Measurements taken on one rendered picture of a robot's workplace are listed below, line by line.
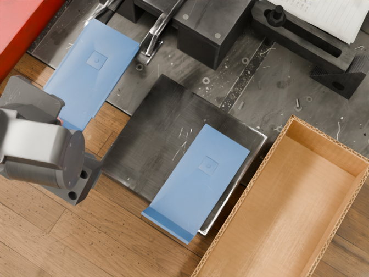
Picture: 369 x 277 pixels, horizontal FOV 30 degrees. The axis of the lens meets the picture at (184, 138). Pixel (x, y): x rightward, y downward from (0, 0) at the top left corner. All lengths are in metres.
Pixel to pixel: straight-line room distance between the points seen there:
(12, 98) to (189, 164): 0.26
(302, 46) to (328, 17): 0.08
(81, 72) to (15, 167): 0.26
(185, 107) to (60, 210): 0.22
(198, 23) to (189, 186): 0.21
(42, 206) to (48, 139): 0.31
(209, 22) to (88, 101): 0.19
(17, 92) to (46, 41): 0.25
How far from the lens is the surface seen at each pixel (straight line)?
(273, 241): 0.91
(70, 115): 0.86
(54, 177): 0.64
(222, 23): 0.92
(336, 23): 0.98
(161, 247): 0.91
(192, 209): 0.89
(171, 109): 0.93
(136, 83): 0.97
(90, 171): 0.69
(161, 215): 0.88
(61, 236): 0.92
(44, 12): 0.99
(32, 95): 0.76
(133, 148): 0.92
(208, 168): 0.90
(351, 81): 0.95
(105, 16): 0.92
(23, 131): 0.63
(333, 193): 0.94
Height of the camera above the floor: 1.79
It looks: 72 degrees down
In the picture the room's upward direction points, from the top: 5 degrees clockwise
